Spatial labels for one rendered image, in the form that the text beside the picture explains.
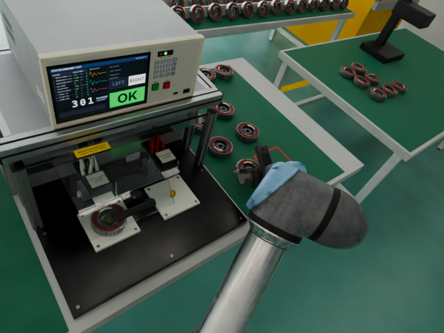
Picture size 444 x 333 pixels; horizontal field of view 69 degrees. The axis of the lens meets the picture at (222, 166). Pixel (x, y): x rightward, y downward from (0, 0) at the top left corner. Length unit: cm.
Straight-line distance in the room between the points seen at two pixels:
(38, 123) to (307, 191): 69
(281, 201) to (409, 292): 200
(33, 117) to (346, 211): 79
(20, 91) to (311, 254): 184
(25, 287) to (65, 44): 67
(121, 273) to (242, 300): 50
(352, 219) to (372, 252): 189
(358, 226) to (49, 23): 84
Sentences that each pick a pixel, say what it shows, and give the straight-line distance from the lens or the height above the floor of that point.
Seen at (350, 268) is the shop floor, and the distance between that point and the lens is 236.
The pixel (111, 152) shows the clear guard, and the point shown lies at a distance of 95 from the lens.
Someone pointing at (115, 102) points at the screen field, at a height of 116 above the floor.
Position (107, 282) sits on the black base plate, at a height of 77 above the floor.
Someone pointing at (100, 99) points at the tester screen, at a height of 118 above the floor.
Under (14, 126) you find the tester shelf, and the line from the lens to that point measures 97.
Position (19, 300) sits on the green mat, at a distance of 111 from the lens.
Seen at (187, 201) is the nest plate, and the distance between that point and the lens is 121.
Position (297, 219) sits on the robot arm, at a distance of 62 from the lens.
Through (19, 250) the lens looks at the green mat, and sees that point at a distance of 117.
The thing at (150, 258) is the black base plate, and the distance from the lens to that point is 109.
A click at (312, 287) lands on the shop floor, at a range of 216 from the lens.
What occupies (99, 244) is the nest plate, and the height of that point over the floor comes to 78.
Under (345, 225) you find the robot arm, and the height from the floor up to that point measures 131.
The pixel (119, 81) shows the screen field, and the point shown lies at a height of 122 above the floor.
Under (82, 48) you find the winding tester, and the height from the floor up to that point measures 132.
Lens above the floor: 176
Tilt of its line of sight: 46 degrees down
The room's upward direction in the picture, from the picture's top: 20 degrees clockwise
